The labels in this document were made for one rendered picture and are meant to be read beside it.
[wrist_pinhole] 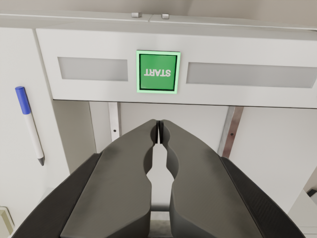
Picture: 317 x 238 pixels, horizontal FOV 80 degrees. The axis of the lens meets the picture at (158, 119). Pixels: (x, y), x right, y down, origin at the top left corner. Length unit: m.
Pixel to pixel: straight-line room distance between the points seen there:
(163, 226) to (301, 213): 0.56
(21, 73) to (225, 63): 0.27
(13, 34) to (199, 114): 0.36
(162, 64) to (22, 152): 0.27
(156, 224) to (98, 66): 0.50
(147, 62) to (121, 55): 0.03
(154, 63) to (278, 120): 0.37
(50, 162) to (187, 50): 0.29
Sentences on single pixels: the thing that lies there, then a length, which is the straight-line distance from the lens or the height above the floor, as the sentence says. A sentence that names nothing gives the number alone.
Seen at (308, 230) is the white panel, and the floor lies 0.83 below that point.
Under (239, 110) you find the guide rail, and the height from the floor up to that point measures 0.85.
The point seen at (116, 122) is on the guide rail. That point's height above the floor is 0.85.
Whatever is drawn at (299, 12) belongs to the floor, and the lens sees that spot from 1.46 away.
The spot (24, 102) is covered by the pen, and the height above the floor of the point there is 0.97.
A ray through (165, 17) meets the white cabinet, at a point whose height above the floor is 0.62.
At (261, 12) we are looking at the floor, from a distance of 1.35.
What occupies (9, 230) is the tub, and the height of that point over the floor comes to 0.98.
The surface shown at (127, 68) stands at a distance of 0.27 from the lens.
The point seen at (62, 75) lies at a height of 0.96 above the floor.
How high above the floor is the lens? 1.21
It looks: 60 degrees down
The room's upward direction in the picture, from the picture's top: 179 degrees clockwise
